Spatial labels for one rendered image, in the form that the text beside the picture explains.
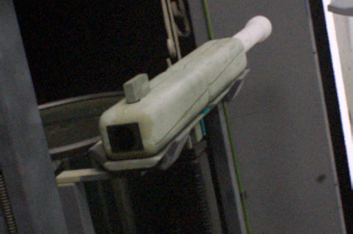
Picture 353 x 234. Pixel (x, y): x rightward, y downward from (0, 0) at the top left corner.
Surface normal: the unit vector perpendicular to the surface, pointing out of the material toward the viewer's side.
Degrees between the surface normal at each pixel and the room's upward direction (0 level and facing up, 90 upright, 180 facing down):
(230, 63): 90
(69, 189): 90
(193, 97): 90
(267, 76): 90
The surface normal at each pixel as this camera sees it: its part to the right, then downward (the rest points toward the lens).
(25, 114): 0.93, -0.11
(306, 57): -0.31, 0.26
